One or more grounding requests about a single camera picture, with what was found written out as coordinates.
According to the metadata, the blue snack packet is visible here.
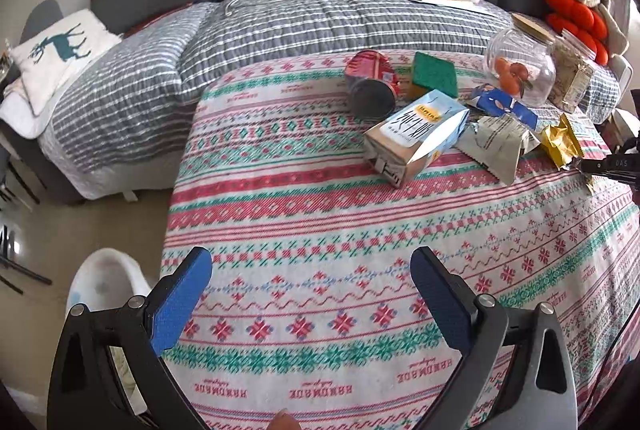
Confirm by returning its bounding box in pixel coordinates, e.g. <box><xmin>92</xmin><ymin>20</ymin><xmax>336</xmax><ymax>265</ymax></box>
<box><xmin>470</xmin><ymin>84</ymin><xmax>540</xmax><ymax>131</ymax></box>

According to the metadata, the person's left hand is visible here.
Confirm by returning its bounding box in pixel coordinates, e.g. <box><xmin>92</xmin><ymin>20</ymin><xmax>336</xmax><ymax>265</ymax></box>
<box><xmin>272</xmin><ymin>410</ymin><xmax>301</xmax><ymax>430</ymax></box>

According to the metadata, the plain red can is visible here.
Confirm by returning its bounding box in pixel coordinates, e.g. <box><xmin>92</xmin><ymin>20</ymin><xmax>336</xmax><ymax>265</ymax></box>
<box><xmin>345</xmin><ymin>49</ymin><xmax>401</xmax><ymax>120</ymax></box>

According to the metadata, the black metal frame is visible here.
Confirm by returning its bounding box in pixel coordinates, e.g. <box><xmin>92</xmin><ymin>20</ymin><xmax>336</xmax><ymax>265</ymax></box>
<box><xmin>0</xmin><ymin>150</ymin><xmax>53</xmax><ymax>296</ymax></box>

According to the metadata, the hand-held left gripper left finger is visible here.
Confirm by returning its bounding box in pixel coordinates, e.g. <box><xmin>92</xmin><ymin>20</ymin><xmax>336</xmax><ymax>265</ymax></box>
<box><xmin>46</xmin><ymin>246</ymin><xmax>213</xmax><ymax>430</ymax></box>

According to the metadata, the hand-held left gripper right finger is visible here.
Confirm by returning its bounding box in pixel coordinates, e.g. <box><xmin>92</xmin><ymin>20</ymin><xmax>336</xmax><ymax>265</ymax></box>
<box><xmin>410</xmin><ymin>246</ymin><xmax>581</xmax><ymax>430</ymax></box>

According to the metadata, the white plastic bin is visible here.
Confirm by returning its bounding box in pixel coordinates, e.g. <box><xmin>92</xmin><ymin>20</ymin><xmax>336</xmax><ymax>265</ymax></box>
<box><xmin>65</xmin><ymin>247</ymin><xmax>156</xmax><ymax>411</ymax></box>

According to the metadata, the grey striped quilt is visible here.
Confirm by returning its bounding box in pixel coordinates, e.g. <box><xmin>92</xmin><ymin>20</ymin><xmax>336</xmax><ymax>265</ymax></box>
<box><xmin>37</xmin><ymin>0</ymin><xmax>621</xmax><ymax>201</ymax></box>

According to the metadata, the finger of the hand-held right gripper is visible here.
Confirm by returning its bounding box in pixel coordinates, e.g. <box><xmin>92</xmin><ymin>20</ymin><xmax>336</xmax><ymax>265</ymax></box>
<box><xmin>580</xmin><ymin>153</ymin><xmax>640</xmax><ymax>191</ymax></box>

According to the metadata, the orange cushion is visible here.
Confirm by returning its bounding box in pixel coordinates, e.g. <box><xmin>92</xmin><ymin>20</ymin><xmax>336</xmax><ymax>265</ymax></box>
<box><xmin>544</xmin><ymin>0</ymin><xmax>611</xmax><ymax>66</ymax></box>

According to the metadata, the light blue drink carton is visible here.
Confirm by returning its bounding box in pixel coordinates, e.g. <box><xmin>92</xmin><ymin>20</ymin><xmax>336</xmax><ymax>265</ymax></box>
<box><xmin>363</xmin><ymin>89</ymin><xmax>471</xmax><ymax>188</ymax></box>

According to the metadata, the green yellow sponge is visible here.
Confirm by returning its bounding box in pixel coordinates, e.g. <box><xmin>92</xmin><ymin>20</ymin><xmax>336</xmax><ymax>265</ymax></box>
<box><xmin>411</xmin><ymin>52</ymin><xmax>459</xmax><ymax>100</ymax></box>

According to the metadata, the white deer print pillow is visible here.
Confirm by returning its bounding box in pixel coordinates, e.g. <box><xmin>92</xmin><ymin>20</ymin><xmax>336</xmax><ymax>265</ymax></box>
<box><xmin>10</xmin><ymin>8</ymin><xmax>123</xmax><ymax>116</ymax></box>

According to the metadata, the yellow snack wrapper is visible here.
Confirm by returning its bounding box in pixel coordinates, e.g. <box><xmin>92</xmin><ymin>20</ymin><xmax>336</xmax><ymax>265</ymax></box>
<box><xmin>540</xmin><ymin>113</ymin><xmax>596</xmax><ymax>196</ymax></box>

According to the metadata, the patterned red green tablecloth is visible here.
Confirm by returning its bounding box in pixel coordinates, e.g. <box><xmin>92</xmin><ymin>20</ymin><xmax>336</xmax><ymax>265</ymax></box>
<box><xmin>160</xmin><ymin>48</ymin><xmax>640</xmax><ymax>430</ymax></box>

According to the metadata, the silver grey wrapper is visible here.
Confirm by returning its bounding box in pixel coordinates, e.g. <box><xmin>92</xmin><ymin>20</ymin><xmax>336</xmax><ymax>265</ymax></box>
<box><xmin>457</xmin><ymin>113</ymin><xmax>543</xmax><ymax>186</ymax></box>

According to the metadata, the glass jar with cork lid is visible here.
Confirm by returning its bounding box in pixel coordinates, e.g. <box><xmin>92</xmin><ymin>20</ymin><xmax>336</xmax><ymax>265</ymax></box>
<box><xmin>484</xmin><ymin>13</ymin><xmax>558</xmax><ymax>108</ymax></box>

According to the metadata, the white cloth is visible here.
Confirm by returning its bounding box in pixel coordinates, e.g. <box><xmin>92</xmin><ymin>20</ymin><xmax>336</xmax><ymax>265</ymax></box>
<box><xmin>0</xmin><ymin>78</ymin><xmax>63</xmax><ymax>141</ymax></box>

